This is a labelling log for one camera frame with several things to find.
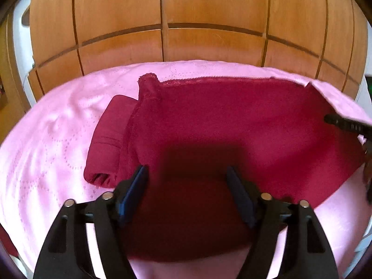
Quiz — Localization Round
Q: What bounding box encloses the dark red small shirt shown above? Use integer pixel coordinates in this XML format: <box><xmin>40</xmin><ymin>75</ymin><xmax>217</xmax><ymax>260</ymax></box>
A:
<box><xmin>84</xmin><ymin>74</ymin><xmax>364</xmax><ymax>261</ymax></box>

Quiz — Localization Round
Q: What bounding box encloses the right hand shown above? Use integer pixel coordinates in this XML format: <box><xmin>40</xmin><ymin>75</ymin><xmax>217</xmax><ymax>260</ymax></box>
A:
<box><xmin>362</xmin><ymin>140</ymin><xmax>372</xmax><ymax>204</ymax></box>

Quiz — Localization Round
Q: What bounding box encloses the red cloth at bedside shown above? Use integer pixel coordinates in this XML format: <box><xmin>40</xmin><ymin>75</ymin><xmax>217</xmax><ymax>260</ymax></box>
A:
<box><xmin>0</xmin><ymin>225</ymin><xmax>18</xmax><ymax>257</ymax></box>

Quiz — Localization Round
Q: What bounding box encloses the pink dotted bedspread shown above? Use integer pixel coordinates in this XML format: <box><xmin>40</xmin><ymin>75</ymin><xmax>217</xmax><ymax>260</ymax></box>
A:
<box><xmin>1</xmin><ymin>60</ymin><xmax>371</xmax><ymax>276</ymax></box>

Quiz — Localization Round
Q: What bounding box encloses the wooden shelf unit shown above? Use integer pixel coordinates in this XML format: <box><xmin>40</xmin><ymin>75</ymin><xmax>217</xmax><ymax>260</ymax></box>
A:
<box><xmin>1</xmin><ymin>14</ymin><xmax>31</xmax><ymax>143</ymax></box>

